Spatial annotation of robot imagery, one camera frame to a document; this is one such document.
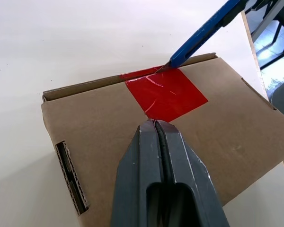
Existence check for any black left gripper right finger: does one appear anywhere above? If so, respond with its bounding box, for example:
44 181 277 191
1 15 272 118
155 119 231 227

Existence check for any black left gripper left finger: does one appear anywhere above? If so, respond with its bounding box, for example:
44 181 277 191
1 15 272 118
109 119 166 227

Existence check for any brown cardboard box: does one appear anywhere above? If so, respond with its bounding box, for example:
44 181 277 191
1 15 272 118
41 52 284 227

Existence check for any blue utility knife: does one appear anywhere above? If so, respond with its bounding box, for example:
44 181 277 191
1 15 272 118
154 0 249 74

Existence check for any red tape patch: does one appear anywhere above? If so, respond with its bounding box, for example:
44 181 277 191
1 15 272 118
120 66 209 123

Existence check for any black metal stand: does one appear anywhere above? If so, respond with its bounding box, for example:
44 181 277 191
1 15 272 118
245 0 284 71

